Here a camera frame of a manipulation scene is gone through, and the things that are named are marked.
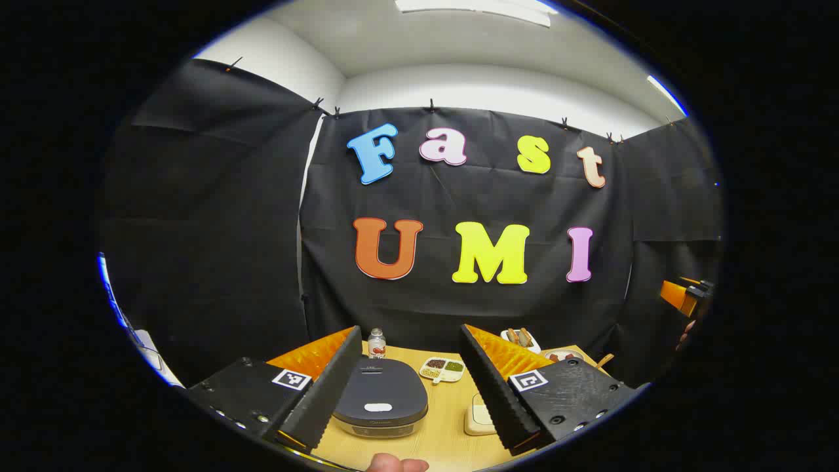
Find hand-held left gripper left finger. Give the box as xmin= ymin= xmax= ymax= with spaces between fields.
xmin=187 ymin=326 xmax=363 ymax=453

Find white divided dish of beans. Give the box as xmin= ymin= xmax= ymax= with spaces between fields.
xmin=419 ymin=357 xmax=466 ymax=383

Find white papers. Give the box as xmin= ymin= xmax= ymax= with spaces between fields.
xmin=134 ymin=328 xmax=185 ymax=387

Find black backdrop cloth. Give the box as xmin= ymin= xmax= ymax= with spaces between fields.
xmin=98 ymin=58 xmax=725 ymax=387

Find dark grey rice cooker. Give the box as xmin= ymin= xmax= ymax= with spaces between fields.
xmin=332 ymin=357 xmax=429 ymax=439

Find computer monitor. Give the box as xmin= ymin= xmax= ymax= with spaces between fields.
xmin=98 ymin=252 xmax=132 ymax=328

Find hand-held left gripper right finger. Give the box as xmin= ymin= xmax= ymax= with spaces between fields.
xmin=459 ymin=324 xmax=640 ymax=458

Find white toaster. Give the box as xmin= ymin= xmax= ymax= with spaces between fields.
xmin=501 ymin=329 xmax=542 ymax=355

